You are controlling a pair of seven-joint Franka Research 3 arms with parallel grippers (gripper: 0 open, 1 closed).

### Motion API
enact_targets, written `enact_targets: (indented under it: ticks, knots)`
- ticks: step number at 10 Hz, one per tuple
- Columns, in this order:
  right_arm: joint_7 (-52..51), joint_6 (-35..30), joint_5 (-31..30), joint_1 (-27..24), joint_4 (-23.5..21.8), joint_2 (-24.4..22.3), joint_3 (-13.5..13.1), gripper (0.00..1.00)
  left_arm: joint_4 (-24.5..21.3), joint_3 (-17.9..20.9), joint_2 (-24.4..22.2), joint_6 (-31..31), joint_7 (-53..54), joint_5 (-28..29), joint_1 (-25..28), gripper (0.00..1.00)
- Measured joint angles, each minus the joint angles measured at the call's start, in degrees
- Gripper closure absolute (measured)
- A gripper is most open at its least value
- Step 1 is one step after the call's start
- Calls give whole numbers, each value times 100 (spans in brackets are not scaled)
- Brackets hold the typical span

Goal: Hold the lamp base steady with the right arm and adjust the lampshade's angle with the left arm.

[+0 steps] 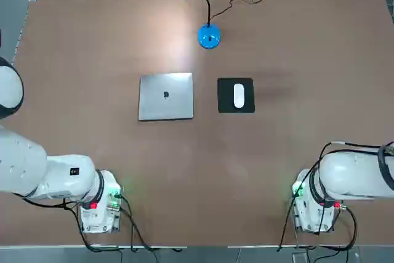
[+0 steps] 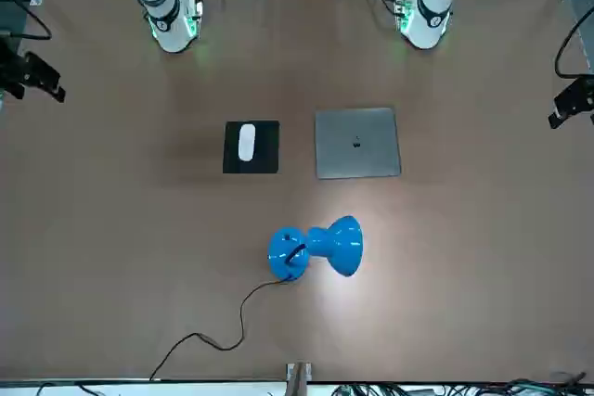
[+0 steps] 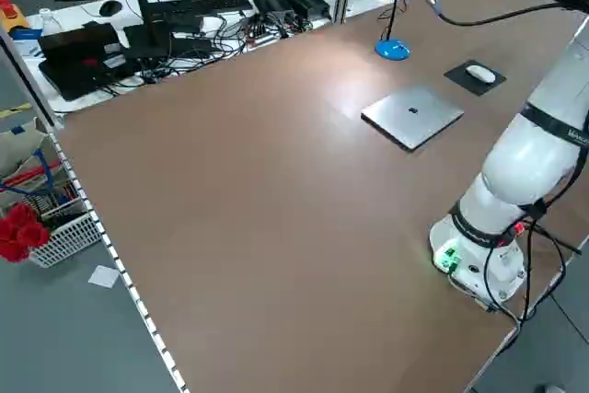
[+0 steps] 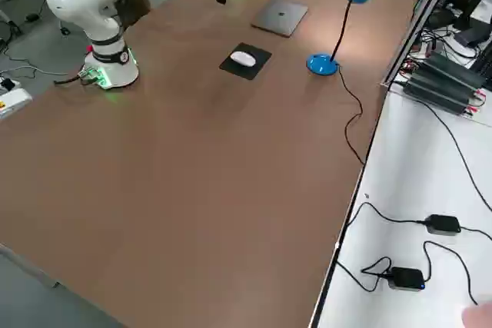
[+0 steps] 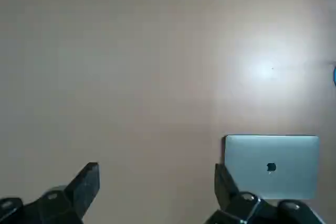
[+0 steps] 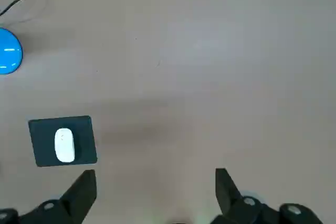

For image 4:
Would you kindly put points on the blue desk lamp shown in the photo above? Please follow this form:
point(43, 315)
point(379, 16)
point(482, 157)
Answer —
point(322, 65)

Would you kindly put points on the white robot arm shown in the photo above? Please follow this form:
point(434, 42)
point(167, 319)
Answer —
point(77, 1)

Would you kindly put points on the grey closed laptop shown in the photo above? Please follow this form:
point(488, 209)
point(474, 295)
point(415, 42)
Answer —
point(280, 15)

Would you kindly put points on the white computer mouse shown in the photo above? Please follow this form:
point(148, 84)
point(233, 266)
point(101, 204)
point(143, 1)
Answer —
point(242, 58)

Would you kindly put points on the black mouse pad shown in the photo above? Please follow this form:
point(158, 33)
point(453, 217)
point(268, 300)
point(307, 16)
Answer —
point(246, 72)

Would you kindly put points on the black finned power supply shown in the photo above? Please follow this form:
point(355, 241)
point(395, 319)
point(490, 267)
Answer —
point(438, 91)
point(457, 70)

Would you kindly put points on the black monitor with stand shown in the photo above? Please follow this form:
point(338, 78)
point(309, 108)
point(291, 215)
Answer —
point(471, 38)

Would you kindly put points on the white control box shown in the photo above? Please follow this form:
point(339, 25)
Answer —
point(15, 103)

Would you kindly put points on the black keyboard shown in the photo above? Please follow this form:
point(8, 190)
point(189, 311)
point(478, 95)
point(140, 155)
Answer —
point(484, 61)

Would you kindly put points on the white side desk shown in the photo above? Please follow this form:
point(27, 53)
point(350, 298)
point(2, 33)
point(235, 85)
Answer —
point(403, 189)

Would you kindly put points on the black power adapter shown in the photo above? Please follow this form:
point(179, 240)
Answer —
point(406, 278)
point(443, 224)

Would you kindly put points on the aluminium frame post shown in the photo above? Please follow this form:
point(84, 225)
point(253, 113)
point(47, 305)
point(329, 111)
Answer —
point(411, 36)

